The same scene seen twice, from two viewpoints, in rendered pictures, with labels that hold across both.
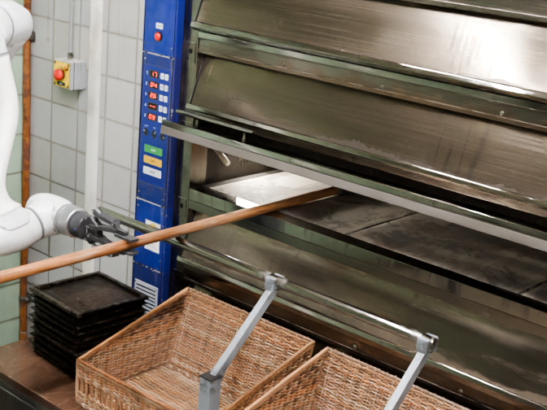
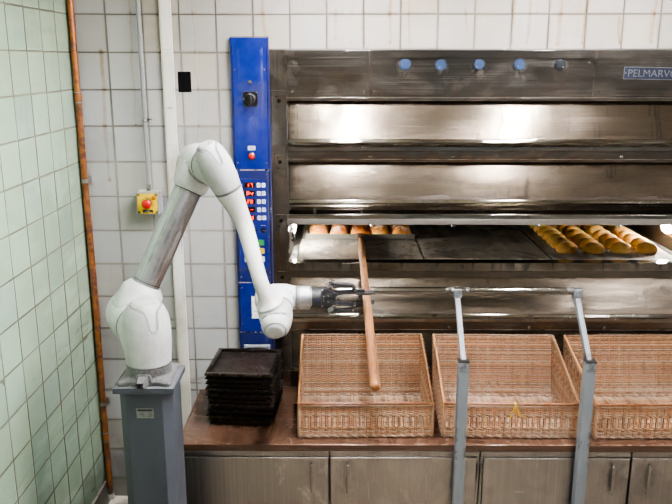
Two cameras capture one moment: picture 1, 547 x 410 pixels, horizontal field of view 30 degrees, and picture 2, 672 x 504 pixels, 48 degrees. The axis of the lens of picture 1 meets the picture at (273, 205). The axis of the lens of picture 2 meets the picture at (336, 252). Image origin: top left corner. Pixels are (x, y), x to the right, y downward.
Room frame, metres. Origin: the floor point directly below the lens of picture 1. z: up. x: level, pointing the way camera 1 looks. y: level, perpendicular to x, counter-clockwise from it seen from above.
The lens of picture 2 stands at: (0.58, 2.22, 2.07)
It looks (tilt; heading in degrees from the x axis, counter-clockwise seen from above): 14 degrees down; 320
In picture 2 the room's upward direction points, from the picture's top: straight up
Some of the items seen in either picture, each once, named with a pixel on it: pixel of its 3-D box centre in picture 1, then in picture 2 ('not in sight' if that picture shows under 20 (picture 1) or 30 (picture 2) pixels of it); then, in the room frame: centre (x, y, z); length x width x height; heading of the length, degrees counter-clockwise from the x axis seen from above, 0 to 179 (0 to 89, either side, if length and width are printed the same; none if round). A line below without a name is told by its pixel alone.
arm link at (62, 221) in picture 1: (73, 221); (304, 297); (2.76, 0.56, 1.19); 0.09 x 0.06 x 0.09; 140
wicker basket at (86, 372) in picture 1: (194, 372); (363, 382); (2.83, 0.20, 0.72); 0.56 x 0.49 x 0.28; 51
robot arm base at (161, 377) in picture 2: not in sight; (148, 371); (2.85, 1.17, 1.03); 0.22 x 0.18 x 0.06; 140
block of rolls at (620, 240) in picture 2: not in sight; (589, 234); (2.63, -1.14, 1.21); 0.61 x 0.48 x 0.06; 140
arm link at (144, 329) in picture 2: not in sight; (146, 329); (2.88, 1.15, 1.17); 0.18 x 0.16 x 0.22; 171
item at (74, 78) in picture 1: (69, 73); (149, 202); (3.60, 0.77, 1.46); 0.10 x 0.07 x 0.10; 50
